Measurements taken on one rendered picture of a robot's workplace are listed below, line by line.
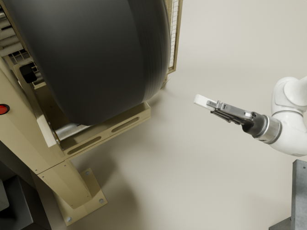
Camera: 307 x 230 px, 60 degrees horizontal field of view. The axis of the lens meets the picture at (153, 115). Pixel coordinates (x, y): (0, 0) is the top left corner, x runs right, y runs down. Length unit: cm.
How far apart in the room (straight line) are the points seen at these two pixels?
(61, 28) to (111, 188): 137
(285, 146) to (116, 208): 112
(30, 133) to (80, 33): 53
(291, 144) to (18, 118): 87
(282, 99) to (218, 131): 102
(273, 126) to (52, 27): 70
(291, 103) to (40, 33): 80
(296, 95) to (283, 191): 104
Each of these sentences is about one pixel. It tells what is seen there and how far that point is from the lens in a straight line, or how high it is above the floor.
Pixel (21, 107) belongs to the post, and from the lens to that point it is 88.
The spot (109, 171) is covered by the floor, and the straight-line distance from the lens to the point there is 182.
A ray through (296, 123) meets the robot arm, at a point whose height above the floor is 93.
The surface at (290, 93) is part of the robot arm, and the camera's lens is 101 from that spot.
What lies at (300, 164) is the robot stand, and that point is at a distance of 127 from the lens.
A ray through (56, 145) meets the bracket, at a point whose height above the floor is 94.
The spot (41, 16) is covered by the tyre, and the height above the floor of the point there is 138.
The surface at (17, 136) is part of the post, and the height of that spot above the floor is 92.
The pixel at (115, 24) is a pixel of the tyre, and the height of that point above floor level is 134.
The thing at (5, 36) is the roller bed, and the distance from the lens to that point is 120.
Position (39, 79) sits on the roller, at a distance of 111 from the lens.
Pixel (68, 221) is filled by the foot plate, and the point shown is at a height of 1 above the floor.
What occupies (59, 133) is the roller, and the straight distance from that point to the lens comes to 93.
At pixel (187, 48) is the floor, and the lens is 248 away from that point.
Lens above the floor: 169
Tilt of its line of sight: 57 degrees down
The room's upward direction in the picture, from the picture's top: straight up
